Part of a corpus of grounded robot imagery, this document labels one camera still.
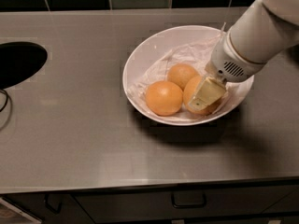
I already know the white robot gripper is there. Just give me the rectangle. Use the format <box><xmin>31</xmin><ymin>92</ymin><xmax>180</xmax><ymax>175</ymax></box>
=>
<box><xmin>188</xmin><ymin>32</ymin><xmax>264</xmax><ymax>110</ymax></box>

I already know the orange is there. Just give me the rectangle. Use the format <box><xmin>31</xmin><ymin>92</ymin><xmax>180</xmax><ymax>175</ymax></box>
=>
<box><xmin>167</xmin><ymin>63</ymin><xmax>199</xmax><ymax>90</ymax></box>
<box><xmin>183</xmin><ymin>76</ymin><xmax>222</xmax><ymax>116</ymax></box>
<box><xmin>145</xmin><ymin>81</ymin><xmax>183</xmax><ymax>116</ymax></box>

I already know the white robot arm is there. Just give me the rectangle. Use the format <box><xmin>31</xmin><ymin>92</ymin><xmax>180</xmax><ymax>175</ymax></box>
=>
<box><xmin>187</xmin><ymin>0</ymin><xmax>299</xmax><ymax>113</ymax></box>

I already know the white ceramic bowl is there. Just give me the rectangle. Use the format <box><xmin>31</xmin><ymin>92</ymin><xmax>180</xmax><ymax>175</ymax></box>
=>
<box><xmin>121</xmin><ymin>24</ymin><xmax>255</xmax><ymax>127</ymax></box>

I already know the white crumpled paper napkin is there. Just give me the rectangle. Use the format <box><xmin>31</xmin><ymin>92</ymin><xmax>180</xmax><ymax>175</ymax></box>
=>
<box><xmin>126</xmin><ymin>22</ymin><xmax>241</xmax><ymax>123</ymax></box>

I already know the dark centre drawer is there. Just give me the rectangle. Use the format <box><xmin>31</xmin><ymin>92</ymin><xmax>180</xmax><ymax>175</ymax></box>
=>
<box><xmin>75</xmin><ymin>185</ymin><xmax>298</xmax><ymax>223</ymax></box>

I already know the dark drawer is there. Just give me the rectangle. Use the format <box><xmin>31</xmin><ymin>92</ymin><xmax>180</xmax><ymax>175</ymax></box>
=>
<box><xmin>75</xmin><ymin>185</ymin><xmax>298</xmax><ymax>223</ymax></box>
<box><xmin>4</xmin><ymin>193</ymin><xmax>94</xmax><ymax>224</ymax></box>

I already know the black round object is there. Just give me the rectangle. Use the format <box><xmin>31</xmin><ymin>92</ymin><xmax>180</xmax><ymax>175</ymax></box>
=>
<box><xmin>0</xmin><ymin>42</ymin><xmax>48</xmax><ymax>89</ymax></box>

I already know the dark left drawer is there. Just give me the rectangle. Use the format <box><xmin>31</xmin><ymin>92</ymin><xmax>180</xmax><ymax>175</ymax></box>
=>
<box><xmin>4</xmin><ymin>193</ymin><xmax>94</xmax><ymax>224</ymax></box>

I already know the black centre drawer handle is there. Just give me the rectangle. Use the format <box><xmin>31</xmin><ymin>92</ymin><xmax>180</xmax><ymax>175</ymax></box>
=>
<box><xmin>171</xmin><ymin>191</ymin><xmax>207</xmax><ymax>209</ymax></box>

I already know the black drawer handle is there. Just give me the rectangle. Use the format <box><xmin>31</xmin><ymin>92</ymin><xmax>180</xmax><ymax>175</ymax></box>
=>
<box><xmin>44</xmin><ymin>193</ymin><xmax>62</xmax><ymax>215</ymax></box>
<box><xmin>171</xmin><ymin>191</ymin><xmax>207</xmax><ymax>209</ymax></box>

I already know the black left drawer handle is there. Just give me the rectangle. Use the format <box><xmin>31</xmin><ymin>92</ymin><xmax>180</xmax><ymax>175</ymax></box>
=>
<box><xmin>44</xmin><ymin>193</ymin><xmax>62</xmax><ymax>215</ymax></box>

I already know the black cable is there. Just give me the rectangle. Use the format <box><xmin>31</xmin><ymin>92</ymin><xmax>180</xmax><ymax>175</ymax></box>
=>
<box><xmin>0</xmin><ymin>89</ymin><xmax>9</xmax><ymax>113</ymax></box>

